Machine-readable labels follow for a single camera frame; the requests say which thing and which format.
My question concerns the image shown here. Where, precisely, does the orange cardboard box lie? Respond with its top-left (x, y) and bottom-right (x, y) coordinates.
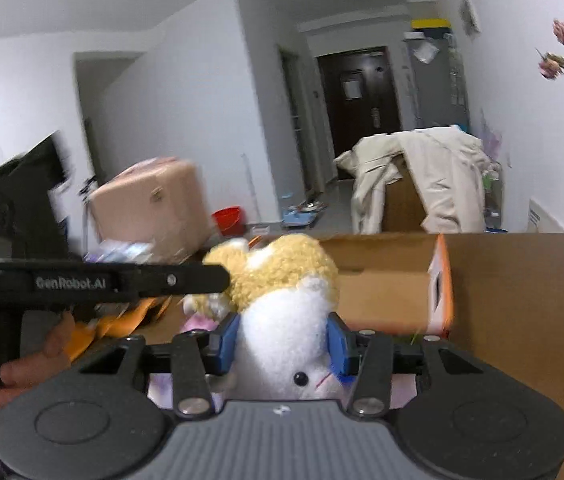
top-left (312, 233), bottom-right (455, 341)

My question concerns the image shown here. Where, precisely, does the grey framed interior door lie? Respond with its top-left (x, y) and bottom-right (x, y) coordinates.
top-left (278, 45), bottom-right (323, 196)

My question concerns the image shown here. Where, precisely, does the clear plastic bag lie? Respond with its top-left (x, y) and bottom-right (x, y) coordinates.
top-left (411, 40), bottom-right (437, 65)

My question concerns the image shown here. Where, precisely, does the brown cardboard box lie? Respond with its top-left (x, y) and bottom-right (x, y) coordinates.
top-left (382, 155), bottom-right (432, 233)

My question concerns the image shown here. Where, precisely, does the yellow black storage box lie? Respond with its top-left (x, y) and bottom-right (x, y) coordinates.
top-left (411, 18), bottom-right (450, 40)

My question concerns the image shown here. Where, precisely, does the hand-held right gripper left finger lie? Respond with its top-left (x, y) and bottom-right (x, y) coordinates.
top-left (79, 312), bottom-right (241, 418)

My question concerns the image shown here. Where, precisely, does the dark entrance door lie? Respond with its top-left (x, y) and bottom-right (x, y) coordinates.
top-left (317, 46), bottom-right (403, 181)

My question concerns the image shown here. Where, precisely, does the plastic bag with blue packet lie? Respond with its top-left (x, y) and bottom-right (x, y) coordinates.
top-left (84, 240), bottom-right (155, 265)

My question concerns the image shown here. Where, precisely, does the small wire rack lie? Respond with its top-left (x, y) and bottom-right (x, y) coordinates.
top-left (482, 160), bottom-right (505, 233)

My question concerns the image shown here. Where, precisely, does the beige coat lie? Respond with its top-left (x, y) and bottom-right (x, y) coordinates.
top-left (334, 126), bottom-right (492, 235)

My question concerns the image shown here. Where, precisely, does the person's left hand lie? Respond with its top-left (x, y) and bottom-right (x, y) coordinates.
top-left (0, 309), bottom-right (76, 411)

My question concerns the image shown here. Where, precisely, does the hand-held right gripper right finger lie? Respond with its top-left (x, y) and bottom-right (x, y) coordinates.
top-left (326, 311), bottom-right (485, 418)

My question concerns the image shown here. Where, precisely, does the yellow white plush toy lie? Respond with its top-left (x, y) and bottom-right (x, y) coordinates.
top-left (183, 234), bottom-right (357, 401)

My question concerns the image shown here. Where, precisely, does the grey refrigerator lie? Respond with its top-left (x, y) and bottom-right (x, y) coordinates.
top-left (404, 35), bottom-right (470, 132)

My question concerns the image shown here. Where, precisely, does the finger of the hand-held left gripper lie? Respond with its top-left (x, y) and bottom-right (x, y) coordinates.
top-left (114, 262), bottom-right (231, 296)

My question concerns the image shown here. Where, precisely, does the black paper bag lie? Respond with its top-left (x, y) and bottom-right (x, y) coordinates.
top-left (0, 131), bottom-right (85, 262)

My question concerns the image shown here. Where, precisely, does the pink suitcase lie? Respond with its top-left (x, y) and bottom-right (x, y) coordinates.
top-left (89, 156), bottom-right (213, 263)

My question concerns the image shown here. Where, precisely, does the white wall-mounted box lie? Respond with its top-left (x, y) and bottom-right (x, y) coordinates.
top-left (528, 197), bottom-right (564, 233)

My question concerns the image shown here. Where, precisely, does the blue pet water feeder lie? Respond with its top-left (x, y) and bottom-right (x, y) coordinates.
top-left (282, 206), bottom-right (321, 228)

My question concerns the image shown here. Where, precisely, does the red bucket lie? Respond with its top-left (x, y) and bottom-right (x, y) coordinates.
top-left (211, 206), bottom-right (243, 237)

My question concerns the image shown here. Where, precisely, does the orange black strap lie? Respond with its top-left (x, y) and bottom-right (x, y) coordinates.
top-left (68, 297), bottom-right (173, 361)

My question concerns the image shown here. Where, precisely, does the white hanging umbrella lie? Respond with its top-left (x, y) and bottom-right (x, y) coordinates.
top-left (446, 34), bottom-right (468, 106)

